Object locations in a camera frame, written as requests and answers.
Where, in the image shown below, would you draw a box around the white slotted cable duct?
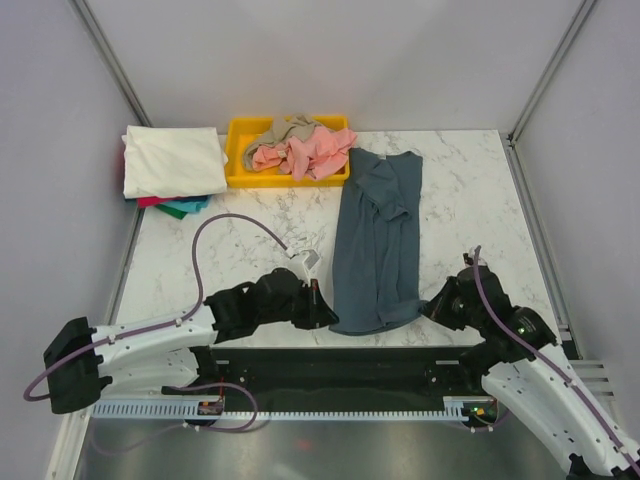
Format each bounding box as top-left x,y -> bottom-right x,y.
91,399 -> 468,422

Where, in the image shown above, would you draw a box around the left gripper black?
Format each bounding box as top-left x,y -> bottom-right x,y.
258,278 -> 338,330

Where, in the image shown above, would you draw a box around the left aluminium post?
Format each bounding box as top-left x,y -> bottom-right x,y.
69,0 -> 152,127

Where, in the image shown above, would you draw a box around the yellow plastic bin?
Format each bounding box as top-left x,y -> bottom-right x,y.
225,117 -> 351,189

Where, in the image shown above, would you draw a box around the aluminium frame rail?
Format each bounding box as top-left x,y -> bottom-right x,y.
69,357 -> 619,401

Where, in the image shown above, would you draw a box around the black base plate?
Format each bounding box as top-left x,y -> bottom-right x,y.
185,344 -> 495,414

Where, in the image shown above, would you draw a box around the folded green t-shirt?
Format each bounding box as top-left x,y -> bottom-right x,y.
155,202 -> 199,220

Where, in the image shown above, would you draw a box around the folded red t-shirt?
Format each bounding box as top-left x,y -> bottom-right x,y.
136,196 -> 172,208

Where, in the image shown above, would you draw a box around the pink t-shirt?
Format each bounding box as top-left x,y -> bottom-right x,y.
250,126 -> 357,181

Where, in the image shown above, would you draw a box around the folded white t-shirt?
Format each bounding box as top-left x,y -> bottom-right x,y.
122,125 -> 228,199

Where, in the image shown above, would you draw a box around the folded light blue t-shirt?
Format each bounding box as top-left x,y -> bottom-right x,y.
164,195 -> 211,214

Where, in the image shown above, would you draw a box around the blue-grey t-shirt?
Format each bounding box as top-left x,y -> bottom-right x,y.
330,148 -> 423,336

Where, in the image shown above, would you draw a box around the beige t-shirt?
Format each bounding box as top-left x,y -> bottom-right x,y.
242,113 -> 321,171

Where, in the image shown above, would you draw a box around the aluminium post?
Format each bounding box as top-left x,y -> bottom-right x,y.
503,0 -> 600,148
69,0 -> 152,127

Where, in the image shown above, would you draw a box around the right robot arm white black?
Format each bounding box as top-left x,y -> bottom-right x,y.
420,265 -> 639,479

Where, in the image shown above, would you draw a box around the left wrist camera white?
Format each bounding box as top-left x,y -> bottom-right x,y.
288,249 -> 320,284

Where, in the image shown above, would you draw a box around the right aluminium post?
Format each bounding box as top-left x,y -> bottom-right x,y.
503,0 -> 600,148

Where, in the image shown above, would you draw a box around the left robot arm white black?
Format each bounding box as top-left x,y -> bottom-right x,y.
43,268 -> 338,414

